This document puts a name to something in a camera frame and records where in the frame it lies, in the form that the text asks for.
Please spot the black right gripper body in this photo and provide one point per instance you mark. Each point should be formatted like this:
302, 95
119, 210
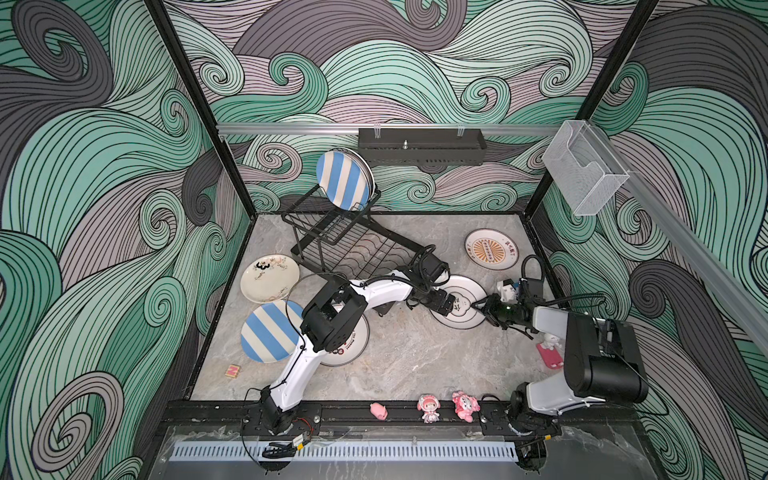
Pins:
505, 313

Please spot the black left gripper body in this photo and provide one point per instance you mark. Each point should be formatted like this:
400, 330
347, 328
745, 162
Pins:
436, 299

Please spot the orange sunburst plate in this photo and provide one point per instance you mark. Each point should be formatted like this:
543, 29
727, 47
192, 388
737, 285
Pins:
367, 173
491, 249

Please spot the white plate red Chinese characters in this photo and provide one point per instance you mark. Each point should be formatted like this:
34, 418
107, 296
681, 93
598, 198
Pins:
352, 348

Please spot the blue white striped plate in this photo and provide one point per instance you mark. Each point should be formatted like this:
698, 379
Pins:
341, 179
271, 332

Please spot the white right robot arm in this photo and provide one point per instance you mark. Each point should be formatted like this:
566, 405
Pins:
601, 362

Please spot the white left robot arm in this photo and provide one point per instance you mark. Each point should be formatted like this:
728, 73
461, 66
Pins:
333, 313

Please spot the white bunny figurine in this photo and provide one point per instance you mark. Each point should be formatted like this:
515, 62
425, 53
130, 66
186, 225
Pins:
550, 341

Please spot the pink plush creature toy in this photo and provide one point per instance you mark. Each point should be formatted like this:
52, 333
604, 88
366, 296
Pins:
465, 406

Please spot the pink hooded doll figurine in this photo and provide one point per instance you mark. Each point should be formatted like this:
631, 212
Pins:
428, 405

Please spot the small pink pig toy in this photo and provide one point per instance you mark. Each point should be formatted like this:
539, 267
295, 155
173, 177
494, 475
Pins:
379, 411

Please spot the cream floral plate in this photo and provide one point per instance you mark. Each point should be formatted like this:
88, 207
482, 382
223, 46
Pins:
269, 278

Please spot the small pink square tile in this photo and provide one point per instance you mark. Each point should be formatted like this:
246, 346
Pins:
233, 371

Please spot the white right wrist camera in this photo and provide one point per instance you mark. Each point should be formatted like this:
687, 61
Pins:
508, 291

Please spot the black wire dish rack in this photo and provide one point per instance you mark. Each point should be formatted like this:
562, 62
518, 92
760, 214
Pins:
352, 243

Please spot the clear acrylic wall holder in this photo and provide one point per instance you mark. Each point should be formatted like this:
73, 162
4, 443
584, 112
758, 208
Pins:
585, 166

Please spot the black wall-mounted tray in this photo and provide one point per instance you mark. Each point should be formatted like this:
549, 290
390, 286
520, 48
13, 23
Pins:
428, 147

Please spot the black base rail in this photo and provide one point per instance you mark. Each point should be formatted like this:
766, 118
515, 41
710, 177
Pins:
334, 418

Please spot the aluminium wall rail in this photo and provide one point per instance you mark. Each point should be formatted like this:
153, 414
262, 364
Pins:
306, 128

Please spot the white slotted cable duct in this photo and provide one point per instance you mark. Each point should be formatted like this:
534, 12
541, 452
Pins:
434, 451

